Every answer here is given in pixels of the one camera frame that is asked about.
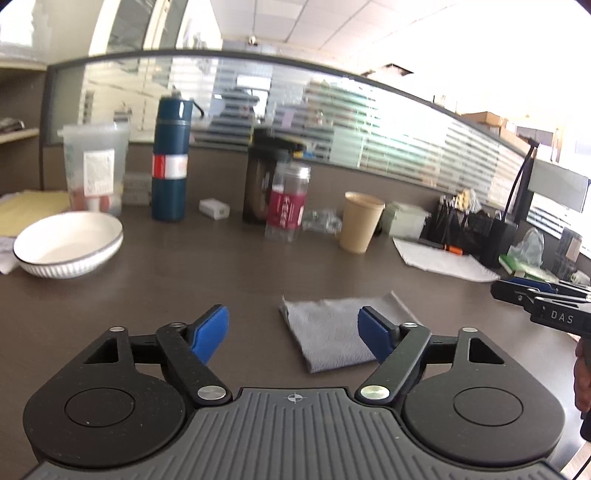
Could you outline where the white charger adapter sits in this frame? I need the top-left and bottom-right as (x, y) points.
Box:
(199, 198), (230, 219)

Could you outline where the tan paper cup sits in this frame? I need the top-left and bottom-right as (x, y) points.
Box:
(338, 191), (386, 254)

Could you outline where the person's right hand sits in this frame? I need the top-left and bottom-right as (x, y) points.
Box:
(574, 336), (591, 412)

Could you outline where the white paper sheet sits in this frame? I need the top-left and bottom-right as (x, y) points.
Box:
(392, 236), (501, 282)

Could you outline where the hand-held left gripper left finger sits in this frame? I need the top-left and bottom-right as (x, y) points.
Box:
(83, 305), (233, 409)

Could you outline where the black pen holder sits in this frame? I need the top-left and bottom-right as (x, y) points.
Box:
(479, 217), (519, 268)

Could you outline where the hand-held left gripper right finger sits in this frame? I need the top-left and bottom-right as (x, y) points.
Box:
(355, 305), (507, 409)

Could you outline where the computer monitor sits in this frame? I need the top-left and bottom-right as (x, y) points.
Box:
(526, 161), (591, 214)

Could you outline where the clear jar with red label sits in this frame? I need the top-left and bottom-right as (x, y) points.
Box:
(264, 161), (311, 244)

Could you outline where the wooden shelf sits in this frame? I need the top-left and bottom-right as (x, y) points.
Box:
(0, 60), (49, 197)

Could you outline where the plastic bag of screws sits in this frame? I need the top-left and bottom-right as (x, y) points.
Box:
(302, 209), (343, 234)

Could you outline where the dark blue thermos bottle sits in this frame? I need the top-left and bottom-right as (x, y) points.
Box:
(151, 89), (205, 222)

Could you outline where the cardboard box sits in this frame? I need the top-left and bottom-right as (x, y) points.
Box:
(462, 111), (532, 153)

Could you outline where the black mesh organizer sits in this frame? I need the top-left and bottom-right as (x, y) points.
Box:
(422, 191), (495, 257)

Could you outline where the grey towel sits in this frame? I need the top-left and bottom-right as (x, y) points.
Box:
(278, 290), (421, 374)

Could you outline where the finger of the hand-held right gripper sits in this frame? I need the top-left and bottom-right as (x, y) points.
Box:
(510, 277), (591, 298)
(490, 279), (543, 309)

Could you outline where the green book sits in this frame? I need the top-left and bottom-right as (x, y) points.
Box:
(499, 255), (557, 283)

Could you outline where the clear plastic bag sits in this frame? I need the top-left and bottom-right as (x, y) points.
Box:
(508, 227), (546, 268)

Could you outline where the dark shaker bottle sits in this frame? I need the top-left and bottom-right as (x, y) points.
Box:
(242, 127), (308, 225)

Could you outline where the orange-handled tool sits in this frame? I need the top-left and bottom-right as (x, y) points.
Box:
(418, 237), (464, 256)

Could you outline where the clear plastic cup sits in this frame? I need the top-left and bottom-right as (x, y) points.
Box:
(58, 122), (131, 217)

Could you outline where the pale green box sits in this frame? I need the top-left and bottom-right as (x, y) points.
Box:
(379, 201), (430, 241)

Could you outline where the dark box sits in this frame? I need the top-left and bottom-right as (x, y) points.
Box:
(554, 228), (585, 278)

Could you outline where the frosted glass partition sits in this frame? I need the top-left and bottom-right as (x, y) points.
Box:
(46, 48), (536, 213)

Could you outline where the white ribbed bowl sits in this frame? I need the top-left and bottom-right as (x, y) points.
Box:
(13, 211), (124, 279)

